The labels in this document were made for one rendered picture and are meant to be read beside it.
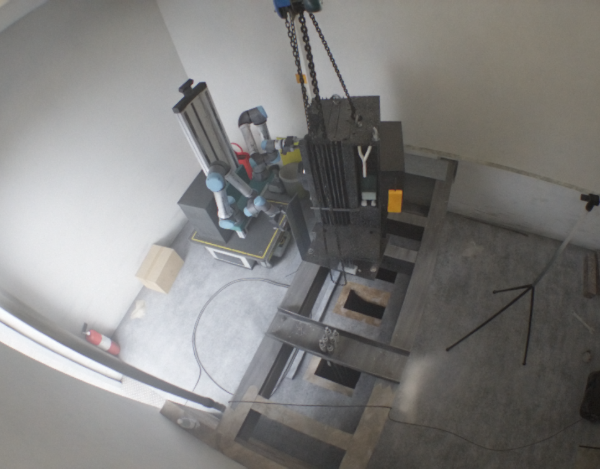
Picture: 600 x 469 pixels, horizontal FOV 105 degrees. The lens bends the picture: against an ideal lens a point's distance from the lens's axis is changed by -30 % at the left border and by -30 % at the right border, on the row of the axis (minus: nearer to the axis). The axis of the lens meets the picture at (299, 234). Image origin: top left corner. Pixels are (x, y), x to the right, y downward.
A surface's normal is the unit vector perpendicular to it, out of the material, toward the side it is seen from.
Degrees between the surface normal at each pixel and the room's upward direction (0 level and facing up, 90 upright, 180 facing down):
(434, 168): 0
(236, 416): 0
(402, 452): 0
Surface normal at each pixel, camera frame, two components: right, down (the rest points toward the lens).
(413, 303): -0.18, -0.59
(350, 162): -0.18, 0.81
